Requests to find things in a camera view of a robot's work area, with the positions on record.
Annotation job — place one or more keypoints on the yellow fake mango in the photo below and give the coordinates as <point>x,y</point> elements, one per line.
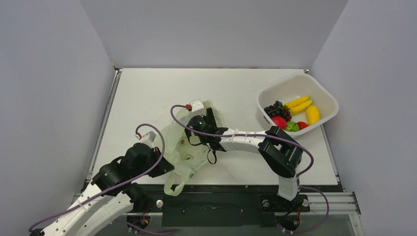
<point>312,115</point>

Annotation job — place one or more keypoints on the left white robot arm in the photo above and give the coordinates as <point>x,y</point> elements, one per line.
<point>111,192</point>

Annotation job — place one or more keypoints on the dark blue fake grapes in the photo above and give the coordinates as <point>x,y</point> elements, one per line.
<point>274,108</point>

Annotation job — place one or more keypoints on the red fake strawberry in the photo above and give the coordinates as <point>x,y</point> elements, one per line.
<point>302,125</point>

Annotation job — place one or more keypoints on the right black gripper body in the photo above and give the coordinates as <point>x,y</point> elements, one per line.
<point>211,118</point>

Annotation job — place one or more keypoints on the upper yellow fake banana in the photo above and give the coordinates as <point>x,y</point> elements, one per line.
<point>296,102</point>

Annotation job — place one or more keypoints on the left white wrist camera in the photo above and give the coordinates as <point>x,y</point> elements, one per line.
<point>147,138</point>

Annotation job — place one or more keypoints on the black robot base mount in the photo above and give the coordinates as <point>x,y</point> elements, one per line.
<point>214,206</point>

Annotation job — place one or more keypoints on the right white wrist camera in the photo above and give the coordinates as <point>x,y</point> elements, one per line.
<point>196,108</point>

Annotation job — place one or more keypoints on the lower yellow fake banana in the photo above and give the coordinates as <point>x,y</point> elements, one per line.
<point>300,108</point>

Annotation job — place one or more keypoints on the red fake apple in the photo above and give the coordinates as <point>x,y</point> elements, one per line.
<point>279,122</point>

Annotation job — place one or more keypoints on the yellow fake banana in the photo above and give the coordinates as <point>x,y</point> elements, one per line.
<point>296,102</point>
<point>300,108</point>

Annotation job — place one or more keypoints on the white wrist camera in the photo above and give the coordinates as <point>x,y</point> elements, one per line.
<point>196,108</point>
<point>147,138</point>

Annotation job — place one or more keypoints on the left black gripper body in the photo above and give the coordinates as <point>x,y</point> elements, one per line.
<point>154,156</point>

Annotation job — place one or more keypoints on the green plastic bag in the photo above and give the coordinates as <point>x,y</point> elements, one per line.
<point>187,158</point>

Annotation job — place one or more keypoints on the green fake round fruit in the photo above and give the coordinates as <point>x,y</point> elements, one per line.
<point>292,126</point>

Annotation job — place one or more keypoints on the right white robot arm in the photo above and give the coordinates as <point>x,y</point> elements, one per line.
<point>278,149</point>

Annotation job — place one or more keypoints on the purple fake grapes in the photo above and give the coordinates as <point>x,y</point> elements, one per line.
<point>285,114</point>

